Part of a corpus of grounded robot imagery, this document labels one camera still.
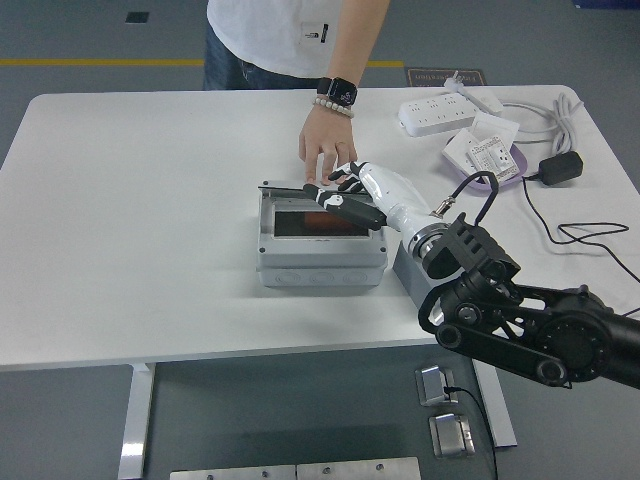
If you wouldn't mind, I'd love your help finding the person's left hand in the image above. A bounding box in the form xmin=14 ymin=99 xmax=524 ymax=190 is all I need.
xmin=298 ymin=106 xmax=359 ymax=184

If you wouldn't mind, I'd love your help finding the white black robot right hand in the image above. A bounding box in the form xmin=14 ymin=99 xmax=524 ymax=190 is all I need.
xmin=301 ymin=160 xmax=440 ymax=245

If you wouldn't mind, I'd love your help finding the smoky transparent box lid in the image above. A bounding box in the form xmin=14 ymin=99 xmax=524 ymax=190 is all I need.
xmin=256 ymin=182 xmax=387 ymax=232

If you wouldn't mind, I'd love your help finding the orange cylindrical battery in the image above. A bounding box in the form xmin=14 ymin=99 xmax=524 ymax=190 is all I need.
xmin=303 ymin=211 xmax=354 ymax=236

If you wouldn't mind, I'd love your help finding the grey plastic junction box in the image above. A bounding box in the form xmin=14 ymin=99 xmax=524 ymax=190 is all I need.
xmin=256 ymin=178 xmax=389 ymax=289

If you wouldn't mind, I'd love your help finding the white square socket box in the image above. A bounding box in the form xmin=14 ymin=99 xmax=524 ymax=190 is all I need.
xmin=471 ymin=111 xmax=520 ymax=146

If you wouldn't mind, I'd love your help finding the silver metal floor box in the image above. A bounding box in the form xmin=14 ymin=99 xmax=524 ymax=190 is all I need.
xmin=428 ymin=412 xmax=476 ymax=459
xmin=415 ymin=366 xmax=464 ymax=407

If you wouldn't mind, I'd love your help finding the black wrist watch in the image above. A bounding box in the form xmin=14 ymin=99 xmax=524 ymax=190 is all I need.
xmin=315 ymin=76 xmax=361 ymax=107

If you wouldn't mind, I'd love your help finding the white flat socket panel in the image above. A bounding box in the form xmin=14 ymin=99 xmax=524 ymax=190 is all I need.
xmin=443 ymin=128 xmax=482 ymax=172

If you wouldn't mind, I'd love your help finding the white power strip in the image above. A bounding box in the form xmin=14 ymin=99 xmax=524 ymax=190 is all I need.
xmin=397 ymin=92 xmax=476 ymax=137

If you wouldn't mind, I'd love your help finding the grey foam block holder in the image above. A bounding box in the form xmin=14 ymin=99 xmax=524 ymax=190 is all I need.
xmin=392 ymin=244 xmax=442 ymax=312

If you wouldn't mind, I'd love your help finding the person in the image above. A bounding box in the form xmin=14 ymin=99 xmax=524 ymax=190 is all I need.
xmin=203 ymin=0 xmax=352 ymax=92

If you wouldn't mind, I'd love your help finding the brown floor sign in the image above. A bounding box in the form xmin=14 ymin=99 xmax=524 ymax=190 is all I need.
xmin=405 ymin=68 xmax=486 ymax=89

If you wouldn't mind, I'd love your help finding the purple plastic tray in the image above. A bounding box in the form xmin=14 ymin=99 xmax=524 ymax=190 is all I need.
xmin=441 ymin=139 xmax=530 ymax=195

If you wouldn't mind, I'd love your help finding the black power adapter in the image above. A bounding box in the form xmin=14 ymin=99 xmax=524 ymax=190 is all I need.
xmin=538 ymin=150 xmax=585 ymax=188

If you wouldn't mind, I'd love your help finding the white table leg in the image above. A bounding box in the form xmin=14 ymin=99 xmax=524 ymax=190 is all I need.
xmin=472 ymin=362 xmax=519 ymax=449
xmin=118 ymin=362 xmax=157 ymax=480

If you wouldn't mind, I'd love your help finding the metal plate with screws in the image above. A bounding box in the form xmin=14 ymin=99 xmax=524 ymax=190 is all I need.
xmin=296 ymin=456 xmax=422 ymax=480
xmin=169 ymin=464 xmax=297 ymax=480

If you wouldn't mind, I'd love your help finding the white bead bracelet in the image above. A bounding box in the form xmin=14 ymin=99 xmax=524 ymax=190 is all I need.
xmin=311 ymin=94 xmax=357 ymax=120

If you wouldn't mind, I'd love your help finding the white bundled power cord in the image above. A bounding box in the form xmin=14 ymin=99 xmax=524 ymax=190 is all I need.
xmin=499 ymin=92 xmax=586 ymax=157

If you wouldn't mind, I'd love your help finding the black cable with plug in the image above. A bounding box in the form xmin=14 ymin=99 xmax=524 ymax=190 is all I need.
xmin=442 ymin=384 xmax=499 ymax=480

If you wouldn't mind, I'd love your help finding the thin black adapter cable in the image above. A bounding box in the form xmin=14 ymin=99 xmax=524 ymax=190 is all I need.
xmin=522 ymin=172 xmax=640 ymax=284

